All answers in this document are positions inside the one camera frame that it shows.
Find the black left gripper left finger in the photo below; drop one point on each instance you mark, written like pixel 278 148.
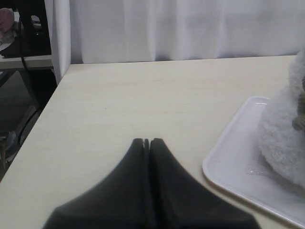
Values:
pixel 119 201

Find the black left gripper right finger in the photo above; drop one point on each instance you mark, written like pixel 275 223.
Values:
pixel 181 202

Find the white plush snowman toy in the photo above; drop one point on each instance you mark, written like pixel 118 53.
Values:
pixel 281 129

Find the white rectangular plastic tray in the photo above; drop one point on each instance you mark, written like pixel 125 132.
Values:
pixel 235 164

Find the grey side table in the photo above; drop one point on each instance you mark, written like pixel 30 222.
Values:
pixel 32 63

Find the white backdrop curtain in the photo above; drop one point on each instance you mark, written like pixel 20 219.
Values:
pixel 110 31

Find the pink plush toy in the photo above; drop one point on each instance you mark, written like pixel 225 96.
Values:
pixel 6 19

